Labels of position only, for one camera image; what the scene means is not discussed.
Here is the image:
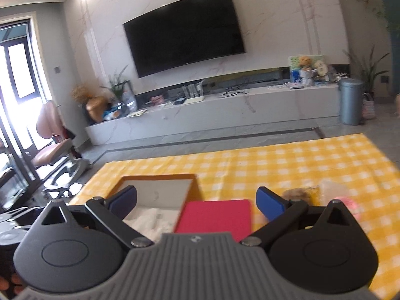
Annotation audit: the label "round white fan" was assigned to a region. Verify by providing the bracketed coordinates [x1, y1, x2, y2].
[313, 61, 329, 82]

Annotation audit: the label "white marble television cabinet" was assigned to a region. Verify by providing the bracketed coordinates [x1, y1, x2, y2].
[85, 78, 342, 146]

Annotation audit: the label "grey-blue trash can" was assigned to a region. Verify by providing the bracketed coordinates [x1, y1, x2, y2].
[338, 78, 366, 126]

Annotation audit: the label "white lace-edged pouch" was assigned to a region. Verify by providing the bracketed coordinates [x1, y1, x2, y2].
[318, 179, 349, 206]

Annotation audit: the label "black wall television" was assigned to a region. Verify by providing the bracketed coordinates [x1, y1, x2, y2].
[123, 0, 246, 79]

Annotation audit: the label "golden vase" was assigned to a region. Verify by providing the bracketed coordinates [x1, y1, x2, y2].
[86, 96, 109, 123]

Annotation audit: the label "woven basket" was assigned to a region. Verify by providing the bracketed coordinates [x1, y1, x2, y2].
[362, 93, 376, 120]

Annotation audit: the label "orange-rimmed white box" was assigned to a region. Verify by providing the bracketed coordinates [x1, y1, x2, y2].
[106, 174, 204, 242]

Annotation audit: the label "tall leafy floor plant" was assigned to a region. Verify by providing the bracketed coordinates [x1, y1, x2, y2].
[344, 45, 391, 98]

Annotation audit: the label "yellow checkered tablecloth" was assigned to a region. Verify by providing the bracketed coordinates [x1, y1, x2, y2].
[67, 133, 400, 300]

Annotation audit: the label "brown cloth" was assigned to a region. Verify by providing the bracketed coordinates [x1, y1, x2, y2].
[282, 187, 314, 201]

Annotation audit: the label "white router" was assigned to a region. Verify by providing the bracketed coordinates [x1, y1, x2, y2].
[184, 83, 206, 104]

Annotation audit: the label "black cables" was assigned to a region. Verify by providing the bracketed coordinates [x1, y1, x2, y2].
[221, 83, 251, 96]

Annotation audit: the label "snack packets pile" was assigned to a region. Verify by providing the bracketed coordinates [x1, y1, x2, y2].
[103, 108, 126, 121]

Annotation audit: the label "dried flower bunch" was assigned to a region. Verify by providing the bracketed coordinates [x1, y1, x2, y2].
[71, 83, 95, 104]

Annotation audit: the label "pink knitted item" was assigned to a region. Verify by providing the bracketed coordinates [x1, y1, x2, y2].
[333, 197, 361, 218]

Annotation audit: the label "clear plastic bottle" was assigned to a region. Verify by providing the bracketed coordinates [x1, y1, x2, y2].
[122, 89, 138, 113]

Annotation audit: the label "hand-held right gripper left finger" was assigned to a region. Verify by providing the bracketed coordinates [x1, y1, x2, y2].
[29, 186, 154, 251]

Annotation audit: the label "green plant in glass vase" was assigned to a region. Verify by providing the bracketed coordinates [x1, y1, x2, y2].
[100, 65, 131, 107]

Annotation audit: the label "red square box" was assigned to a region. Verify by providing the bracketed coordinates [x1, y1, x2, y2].
[174, 199, 252, 243]

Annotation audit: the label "teddy bear bouquet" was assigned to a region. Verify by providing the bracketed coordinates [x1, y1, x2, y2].
[297, 56, 315, 87]

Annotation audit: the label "pink swivel chair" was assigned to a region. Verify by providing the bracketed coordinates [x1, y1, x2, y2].
[31, 100, 91, 192]

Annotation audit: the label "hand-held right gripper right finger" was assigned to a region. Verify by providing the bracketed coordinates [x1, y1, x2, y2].
[242, 187, 360, 251]

